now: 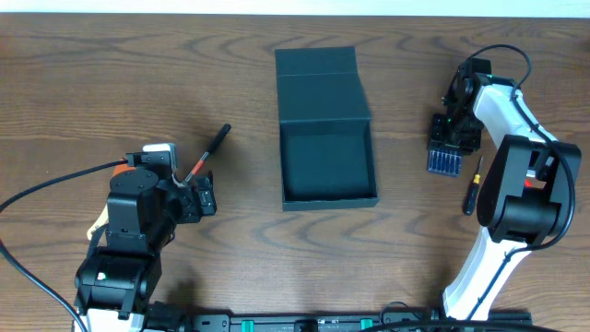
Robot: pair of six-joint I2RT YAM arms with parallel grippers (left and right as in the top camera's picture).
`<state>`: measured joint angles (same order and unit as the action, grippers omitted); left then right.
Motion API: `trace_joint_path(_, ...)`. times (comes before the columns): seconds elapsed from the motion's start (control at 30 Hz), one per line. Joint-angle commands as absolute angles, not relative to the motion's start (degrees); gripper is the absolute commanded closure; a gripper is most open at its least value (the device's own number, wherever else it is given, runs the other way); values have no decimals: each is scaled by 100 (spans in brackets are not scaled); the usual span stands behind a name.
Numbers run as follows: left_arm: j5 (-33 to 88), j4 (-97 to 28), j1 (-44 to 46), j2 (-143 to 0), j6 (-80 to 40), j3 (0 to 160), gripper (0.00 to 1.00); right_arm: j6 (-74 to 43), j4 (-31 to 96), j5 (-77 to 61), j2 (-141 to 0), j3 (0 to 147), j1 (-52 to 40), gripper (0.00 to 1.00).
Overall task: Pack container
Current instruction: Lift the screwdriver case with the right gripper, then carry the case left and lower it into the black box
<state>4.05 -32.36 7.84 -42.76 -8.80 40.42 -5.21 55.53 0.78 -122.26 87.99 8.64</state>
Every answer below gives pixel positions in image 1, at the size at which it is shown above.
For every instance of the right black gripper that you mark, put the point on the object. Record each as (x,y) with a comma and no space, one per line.
(438,139)

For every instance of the dark green open box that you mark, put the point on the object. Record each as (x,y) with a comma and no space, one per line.
(325,138)

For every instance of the small claw hammer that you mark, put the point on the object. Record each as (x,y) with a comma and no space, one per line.
(212,147)

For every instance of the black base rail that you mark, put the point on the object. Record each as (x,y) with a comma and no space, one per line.
(301,323)

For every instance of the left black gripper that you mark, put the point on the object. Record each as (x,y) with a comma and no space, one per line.
(198,201)

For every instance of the orange scraper wooden handle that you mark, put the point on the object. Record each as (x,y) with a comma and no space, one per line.
(103,218)

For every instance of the blue precision screwdriver set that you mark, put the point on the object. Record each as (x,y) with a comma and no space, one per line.
(444,162)

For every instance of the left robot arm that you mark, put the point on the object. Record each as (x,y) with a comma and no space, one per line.
(123,265)

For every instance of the black yellow screwdriver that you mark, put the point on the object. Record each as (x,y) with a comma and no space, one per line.
(470,201)

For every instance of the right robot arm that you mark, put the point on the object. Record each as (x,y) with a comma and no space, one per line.
(527,198)

